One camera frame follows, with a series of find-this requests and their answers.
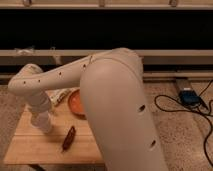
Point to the white tube with label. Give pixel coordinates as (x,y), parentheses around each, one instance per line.
(56,96)

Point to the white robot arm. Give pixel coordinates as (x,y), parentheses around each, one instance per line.
(114,101)

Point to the blue power adapter box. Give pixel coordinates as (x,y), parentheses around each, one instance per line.
(188,97)

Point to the orange round plate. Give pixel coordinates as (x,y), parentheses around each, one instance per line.
(75,105)

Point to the wooden table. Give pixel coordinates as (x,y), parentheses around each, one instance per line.
(29,146)

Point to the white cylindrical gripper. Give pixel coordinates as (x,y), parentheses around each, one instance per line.
(40,107)

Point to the red-brown snack wrapper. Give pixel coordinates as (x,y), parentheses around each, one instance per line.
(69,139)

